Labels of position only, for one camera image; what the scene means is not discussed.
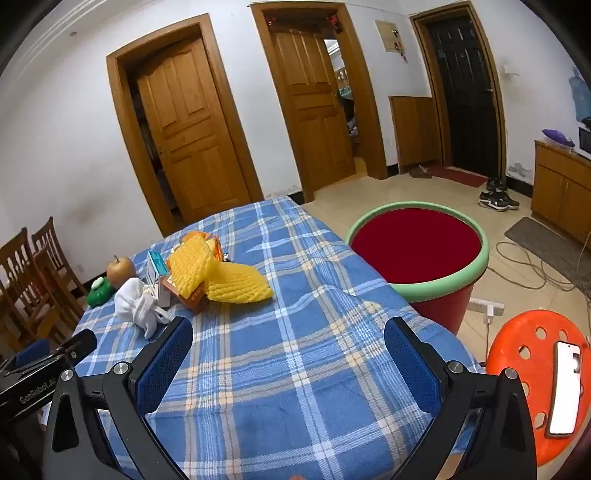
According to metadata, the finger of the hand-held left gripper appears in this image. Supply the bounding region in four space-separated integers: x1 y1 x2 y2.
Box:
16 340 51 368

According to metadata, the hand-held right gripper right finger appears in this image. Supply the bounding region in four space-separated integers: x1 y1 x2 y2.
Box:
384 316 539 480

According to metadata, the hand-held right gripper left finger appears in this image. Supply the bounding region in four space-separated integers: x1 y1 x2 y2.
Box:
44 316 195 480

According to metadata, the white tissue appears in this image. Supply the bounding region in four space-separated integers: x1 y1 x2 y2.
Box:
114 278 174 340

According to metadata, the yellow foam fruit net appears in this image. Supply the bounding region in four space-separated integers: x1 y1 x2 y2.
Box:
205 261 274 304
167 233 218 298

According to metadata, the red bin with green rim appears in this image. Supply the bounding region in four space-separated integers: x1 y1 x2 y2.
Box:
345 200 490 335

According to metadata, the brown cardboard box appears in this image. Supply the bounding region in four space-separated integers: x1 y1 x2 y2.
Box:
161 272 208 315

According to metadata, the wooden chair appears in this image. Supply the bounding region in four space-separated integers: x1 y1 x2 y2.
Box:
31 216 88 296
0 228 61 352

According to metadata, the green and white toy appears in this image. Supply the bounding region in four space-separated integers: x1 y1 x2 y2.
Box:
87 277 116 306

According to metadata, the teal and white carton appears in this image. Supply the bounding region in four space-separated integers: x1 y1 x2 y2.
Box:
147 251 172 309

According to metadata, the white power strip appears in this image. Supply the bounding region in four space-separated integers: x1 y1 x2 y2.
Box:
467 298 505 317

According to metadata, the brown apple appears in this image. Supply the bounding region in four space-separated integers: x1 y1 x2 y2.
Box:
107 255 137 288

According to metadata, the orange plastic stool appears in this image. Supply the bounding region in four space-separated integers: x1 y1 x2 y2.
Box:
486 310 591 467

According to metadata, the blue plaid tablecloth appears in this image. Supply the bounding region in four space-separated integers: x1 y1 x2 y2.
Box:
74 196 485 480

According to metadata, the white smartphone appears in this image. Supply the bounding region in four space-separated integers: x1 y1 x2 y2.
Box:
545 340 583 438

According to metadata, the grey floor mat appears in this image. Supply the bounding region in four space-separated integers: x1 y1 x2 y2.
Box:
504 217 585 264

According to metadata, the red doormat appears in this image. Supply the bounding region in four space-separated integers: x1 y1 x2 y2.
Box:
427 166 488 188

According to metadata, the wooden sideboard cabinet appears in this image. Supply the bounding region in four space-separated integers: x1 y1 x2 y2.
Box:
531 140 591 245

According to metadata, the wooden panel door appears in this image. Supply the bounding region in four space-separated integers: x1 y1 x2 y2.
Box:
136 37 252 222
268 25 356 190

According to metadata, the purple bag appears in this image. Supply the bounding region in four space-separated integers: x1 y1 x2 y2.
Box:
542 128 575 148

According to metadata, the black entrance door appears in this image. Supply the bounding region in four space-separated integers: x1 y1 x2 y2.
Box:
425 18 502 174

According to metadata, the wooden wall cabinet panel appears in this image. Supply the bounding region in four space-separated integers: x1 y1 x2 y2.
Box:
389 95 443 174

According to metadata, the wooden door frame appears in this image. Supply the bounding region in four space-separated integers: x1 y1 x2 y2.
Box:
106 14 264 236
250 2 389 204
409 1 508 178

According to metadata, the beige wall box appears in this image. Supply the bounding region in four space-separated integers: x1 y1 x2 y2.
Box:
375 19 406 56

